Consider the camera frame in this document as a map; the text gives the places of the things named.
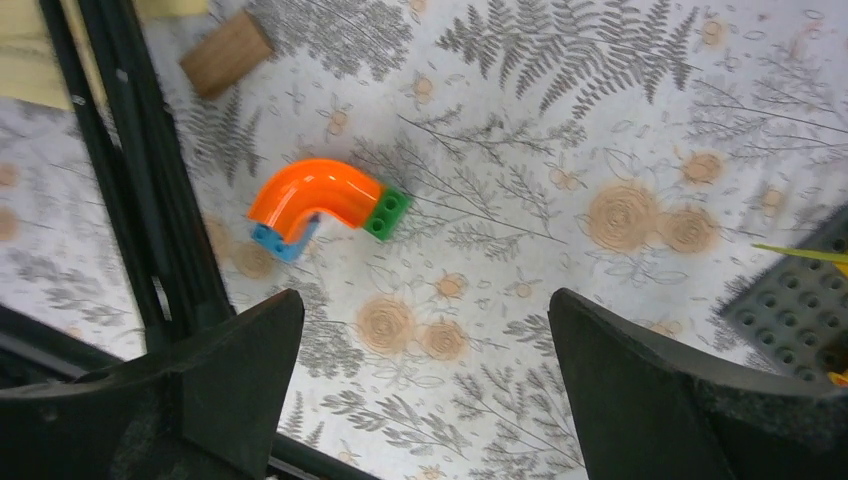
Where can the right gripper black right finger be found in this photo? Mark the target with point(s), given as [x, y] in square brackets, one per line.
[648, 407]

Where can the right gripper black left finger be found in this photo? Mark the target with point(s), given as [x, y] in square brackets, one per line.
[166, 404]

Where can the black music stand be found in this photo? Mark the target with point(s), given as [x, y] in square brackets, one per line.
[103, 247]

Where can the yellow sheet music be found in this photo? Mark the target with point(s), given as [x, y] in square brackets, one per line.
[29, 69]

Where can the blue toy brick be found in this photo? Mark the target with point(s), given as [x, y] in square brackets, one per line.
[273, 242]

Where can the yellow orange toy cylinder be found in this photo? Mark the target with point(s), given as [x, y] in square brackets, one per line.
[838, 378]

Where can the lime green fence piece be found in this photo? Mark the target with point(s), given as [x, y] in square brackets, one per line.
[835, 258]

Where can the green toy brick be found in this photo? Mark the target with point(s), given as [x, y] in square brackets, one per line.
[387, 214]

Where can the wooden block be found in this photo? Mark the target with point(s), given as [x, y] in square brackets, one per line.
[226, 55]

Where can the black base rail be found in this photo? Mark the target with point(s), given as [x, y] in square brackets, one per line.
[199, 430]

